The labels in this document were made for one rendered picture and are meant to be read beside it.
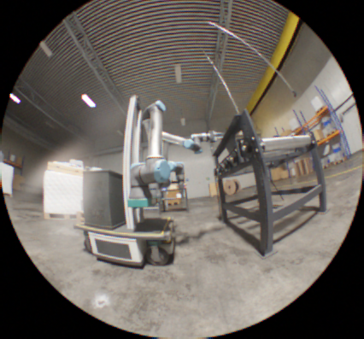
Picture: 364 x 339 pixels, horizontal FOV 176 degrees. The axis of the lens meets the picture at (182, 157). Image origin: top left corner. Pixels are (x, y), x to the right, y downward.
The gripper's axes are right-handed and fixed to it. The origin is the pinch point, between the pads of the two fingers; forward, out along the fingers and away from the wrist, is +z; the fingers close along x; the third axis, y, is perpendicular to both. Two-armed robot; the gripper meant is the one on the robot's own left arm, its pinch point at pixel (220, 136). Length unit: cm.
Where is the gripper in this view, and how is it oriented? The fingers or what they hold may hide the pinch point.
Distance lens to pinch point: 137.3
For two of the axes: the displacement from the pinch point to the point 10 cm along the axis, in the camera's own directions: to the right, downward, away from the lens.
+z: 9.9, -1.3, -0.2
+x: -1.1, -9.5, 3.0
